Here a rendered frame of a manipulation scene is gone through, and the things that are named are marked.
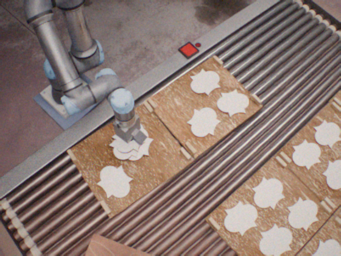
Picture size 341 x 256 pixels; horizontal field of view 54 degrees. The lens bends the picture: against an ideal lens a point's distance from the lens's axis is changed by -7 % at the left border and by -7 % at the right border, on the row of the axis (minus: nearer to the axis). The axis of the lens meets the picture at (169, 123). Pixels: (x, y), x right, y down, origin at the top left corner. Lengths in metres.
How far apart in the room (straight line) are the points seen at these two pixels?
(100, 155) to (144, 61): 1.51
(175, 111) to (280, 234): 0.69
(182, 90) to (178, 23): 1.58
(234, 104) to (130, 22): 1.77
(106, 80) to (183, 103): 0.46
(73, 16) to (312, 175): 1.16
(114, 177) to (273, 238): 0.68
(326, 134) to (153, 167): 0.79
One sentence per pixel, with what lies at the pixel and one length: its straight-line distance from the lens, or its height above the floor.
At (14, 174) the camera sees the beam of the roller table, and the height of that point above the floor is 0.92.
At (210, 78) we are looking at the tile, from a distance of 1.66.
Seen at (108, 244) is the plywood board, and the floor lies 1.04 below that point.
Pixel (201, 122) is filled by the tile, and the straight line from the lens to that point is 1.54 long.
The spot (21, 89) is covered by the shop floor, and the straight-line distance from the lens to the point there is 2.97.
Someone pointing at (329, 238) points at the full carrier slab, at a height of 0.94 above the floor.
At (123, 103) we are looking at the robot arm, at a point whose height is 1.30.
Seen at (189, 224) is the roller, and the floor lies 0.92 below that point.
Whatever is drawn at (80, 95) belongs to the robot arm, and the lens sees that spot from 1.24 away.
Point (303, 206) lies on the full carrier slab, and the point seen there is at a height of 0.95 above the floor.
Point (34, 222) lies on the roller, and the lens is 1.51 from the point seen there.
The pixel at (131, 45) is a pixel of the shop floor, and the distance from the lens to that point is 3.00.
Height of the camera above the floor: 2.32
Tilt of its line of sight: 63 degrees down
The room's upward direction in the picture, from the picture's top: 2 degrees clockwise
